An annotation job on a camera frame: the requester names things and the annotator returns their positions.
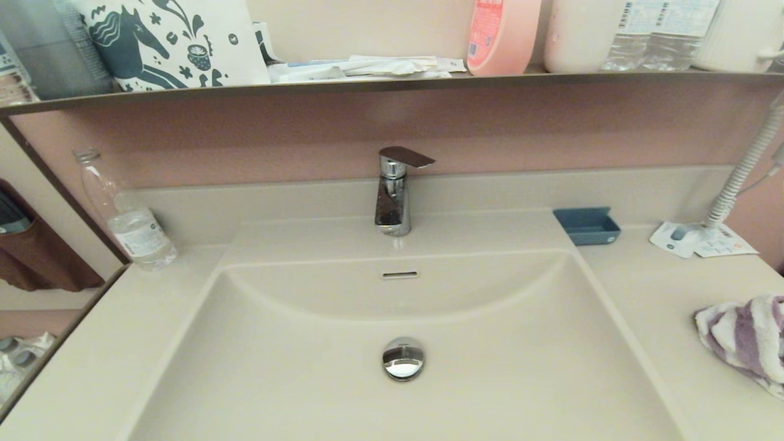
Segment chrome faucet lever handle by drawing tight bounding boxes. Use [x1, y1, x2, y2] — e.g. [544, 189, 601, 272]
[379, 146, 436, 170]

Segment purple white striped towel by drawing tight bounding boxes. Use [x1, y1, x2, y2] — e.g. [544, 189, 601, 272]
[694, 294, 784, 400]

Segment chrome faucet body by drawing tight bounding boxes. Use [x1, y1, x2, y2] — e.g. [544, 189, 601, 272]
[374, 158, 412, 237]

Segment beige wash basin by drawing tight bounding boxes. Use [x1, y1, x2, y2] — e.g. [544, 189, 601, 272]
[113, 211, 696, 441]

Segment brown shelf ledge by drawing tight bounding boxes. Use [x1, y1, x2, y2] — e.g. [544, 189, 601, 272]
[0, 66, 784, 118]

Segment chrome drain stopper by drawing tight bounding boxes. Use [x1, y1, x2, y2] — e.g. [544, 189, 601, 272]
[382, 336, 425, 382]

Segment long white sachet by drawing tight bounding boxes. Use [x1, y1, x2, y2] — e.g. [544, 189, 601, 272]
[348, 55, 439, 78]

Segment flat white packet blue stripe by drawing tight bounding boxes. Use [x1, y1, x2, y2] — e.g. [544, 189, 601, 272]
[268, 59, 351, 84]

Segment blue soap dish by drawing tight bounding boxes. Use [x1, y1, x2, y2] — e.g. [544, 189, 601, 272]
[552, 206, 621, 246]

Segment pink plastic bottle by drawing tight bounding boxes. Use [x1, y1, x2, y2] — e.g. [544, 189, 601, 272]
[465, 0, 542, 77]

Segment white bag blue horse print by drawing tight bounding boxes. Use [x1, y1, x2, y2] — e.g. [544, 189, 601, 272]
[72, 0, 272, 94]

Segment clear plastic water bottle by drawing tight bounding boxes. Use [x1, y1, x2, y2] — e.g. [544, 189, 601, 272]
[73, 148, 178, 272]
[599, 0, 654, 72]
[638, 0, 718, 72]

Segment white cream container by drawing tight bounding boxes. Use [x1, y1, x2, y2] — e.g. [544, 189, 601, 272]
[543, 0, 625, 74]

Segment white paper leaflets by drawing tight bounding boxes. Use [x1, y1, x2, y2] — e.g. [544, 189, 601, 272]
[649, 220, 705, 258]

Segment white printed leaflet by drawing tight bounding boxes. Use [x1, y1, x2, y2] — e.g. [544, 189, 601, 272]
[693, 224, 759, 258]

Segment dark grey item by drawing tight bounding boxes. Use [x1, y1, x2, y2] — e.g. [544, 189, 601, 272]
[0, 193, 34, 237]

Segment white ribbed mug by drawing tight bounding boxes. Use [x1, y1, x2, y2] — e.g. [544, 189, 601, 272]
[691, 0, 784, 73]

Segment clear wrapped bottles pack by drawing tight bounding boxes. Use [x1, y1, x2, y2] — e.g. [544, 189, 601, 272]
[0, 333, 57, 408]

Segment clear printed packet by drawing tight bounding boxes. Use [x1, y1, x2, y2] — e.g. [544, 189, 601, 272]
[0, 28, 40, 108]

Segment white coiled hose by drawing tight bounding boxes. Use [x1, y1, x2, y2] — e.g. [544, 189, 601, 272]
[703, 92, 784, 230]

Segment thin white cable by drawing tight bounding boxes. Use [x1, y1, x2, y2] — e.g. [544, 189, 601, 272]
[733, 162, 784, 198]

